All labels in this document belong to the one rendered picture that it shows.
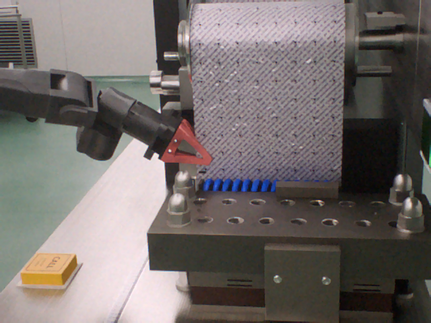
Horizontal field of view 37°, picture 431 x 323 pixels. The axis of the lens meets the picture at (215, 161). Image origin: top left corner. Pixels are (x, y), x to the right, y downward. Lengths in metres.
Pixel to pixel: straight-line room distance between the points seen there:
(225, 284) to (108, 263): 0.26
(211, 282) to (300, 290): 0.13
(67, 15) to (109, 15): 0.45
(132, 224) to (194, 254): 0.36
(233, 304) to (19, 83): 0.46
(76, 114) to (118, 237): 0.29
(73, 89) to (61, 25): 6.06
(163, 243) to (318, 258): 0.21
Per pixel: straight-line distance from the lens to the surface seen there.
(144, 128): 1.04
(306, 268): 0.89
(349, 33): 1.02
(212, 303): 0.96
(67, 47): 7.10
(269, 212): 0.96
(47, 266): 1.09
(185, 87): 1.11
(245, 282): 0.94
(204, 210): 0.97
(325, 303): 0.91
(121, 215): 1.30
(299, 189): 1.01
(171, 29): 1.37
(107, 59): 6.99
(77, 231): 1.26
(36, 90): 1.02
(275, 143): 1.05
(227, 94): 1.03
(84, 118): 1.03
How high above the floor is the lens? 1.42
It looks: 19 degrees down
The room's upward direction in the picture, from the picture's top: 2 degrees counter-clockwise
